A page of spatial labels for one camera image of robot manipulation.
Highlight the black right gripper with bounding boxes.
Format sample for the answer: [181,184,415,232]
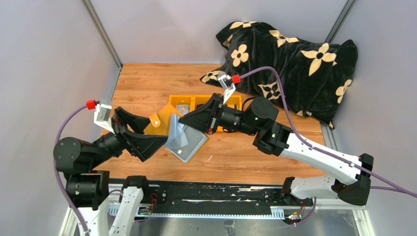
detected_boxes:
[179,92,259,137]

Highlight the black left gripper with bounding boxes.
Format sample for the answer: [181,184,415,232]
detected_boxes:
[90,105,170,167]

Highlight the yellow leather card holder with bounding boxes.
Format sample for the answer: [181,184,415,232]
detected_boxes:
[144,103,208,163]

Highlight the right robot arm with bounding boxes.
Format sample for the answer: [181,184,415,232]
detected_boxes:
[179,93,374,206]

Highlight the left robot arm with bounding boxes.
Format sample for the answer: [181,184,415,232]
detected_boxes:
[53,107,168,236]

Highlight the yellow bin with black cards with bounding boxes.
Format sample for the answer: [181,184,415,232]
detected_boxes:
[190,94,212,111]

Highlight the silver card stack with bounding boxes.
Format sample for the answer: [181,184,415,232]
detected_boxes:
[176,104,190,115]

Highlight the yellow bin with silver cards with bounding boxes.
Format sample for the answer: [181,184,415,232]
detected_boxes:
[169,94,192,112]

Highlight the yellow bin with beige cards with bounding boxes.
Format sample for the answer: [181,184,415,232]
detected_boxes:
[225,95,243,110]

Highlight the black floral fleece blanket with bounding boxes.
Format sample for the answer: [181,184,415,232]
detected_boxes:
[200,21,358,128]

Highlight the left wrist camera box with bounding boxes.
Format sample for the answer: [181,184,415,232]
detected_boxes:
[93,99,114,133]

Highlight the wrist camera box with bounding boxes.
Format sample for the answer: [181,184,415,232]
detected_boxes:
[217,72,236,104]
[93,99,114,133]

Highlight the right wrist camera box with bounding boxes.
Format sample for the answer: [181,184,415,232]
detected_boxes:
[217,72,236,104]

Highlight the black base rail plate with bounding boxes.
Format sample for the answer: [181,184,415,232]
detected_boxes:
[111,178,315,217]

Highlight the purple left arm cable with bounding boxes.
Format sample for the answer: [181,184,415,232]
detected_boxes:
[54,104,90,234]

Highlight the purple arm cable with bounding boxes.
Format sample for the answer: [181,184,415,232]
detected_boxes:
[54,104,90,234]
[239,66,417,199]

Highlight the aluminium frame rail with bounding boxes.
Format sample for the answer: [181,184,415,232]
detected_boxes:
[81,0,123,71]

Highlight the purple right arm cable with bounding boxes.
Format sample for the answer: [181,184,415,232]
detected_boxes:
[239,66,417,199]

